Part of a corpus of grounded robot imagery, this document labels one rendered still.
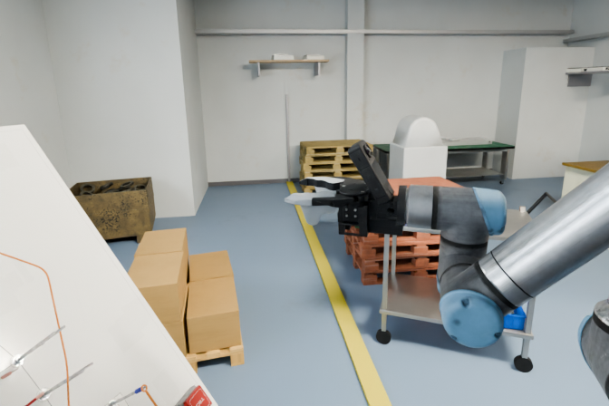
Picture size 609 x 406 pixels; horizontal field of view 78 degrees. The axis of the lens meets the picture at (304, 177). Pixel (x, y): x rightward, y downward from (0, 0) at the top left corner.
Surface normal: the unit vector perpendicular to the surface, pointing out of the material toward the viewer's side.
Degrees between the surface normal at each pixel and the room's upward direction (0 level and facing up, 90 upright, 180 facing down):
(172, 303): 90
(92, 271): 54
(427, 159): 90
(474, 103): 90
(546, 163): 90
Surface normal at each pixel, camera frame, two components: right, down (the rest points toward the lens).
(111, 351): 0.75, -0.53
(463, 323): -0.31, 0.22
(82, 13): 0.14, 0.22
